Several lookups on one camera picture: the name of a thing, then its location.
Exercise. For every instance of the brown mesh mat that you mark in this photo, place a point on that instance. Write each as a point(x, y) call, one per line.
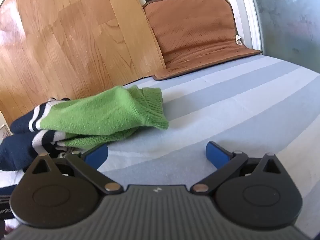
point(195, 30)

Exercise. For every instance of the green and navy striped sweater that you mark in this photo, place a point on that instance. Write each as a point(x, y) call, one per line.
point(100, 120)

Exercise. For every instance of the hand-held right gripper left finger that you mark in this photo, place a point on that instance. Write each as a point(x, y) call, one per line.
point(96, 153)

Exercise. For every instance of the grey glass pane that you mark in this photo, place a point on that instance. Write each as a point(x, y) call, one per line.
point(287, 25)

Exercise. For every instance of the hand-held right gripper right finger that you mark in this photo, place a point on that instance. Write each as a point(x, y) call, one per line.
point(217, 155)

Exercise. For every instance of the white window frame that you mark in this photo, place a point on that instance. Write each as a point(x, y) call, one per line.
point(243, 10)

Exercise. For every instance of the wood-grain panel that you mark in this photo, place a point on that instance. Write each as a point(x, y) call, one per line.
point(75, 30)

